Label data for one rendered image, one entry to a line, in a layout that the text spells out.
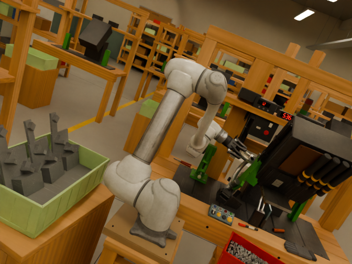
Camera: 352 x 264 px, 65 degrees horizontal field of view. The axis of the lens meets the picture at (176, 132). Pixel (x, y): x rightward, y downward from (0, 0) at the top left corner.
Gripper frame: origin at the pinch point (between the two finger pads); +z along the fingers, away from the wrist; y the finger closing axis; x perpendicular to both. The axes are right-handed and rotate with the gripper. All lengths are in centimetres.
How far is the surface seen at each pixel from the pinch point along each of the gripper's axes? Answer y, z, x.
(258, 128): 22.6, -4.7, -2.3
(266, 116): 29.1, -6.6, -10.6
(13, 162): -93, -97, -27
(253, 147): 24.4, 7.0, 23.0
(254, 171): -10.0, 5.4, -8.3
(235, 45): 55, -54, -18
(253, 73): 49, -32, -13
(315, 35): 910, 139, 506
